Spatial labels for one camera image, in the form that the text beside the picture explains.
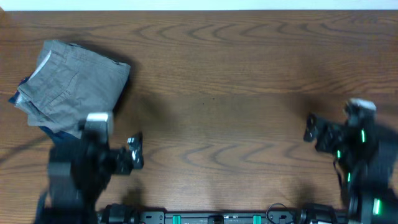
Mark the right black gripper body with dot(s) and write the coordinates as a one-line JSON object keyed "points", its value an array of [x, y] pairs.
{"points": [[333, 140]]}

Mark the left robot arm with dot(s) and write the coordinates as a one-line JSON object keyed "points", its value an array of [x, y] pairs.
{"points": [[78, 171]]}

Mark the folded dark blue garment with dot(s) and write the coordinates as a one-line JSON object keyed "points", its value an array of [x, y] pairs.
{"points": [[54, 135]]}

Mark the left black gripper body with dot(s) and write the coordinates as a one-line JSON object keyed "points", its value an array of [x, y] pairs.
{"points": [[125, 159]]}

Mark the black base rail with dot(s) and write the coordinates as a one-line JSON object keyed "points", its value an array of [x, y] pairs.
{"points": [[276, 214]]}

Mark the grey shorts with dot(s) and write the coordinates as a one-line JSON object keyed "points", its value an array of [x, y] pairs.
{"points": [[69, 82]]}

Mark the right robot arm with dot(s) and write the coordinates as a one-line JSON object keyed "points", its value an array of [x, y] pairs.
{"points": [[365, 153]]}

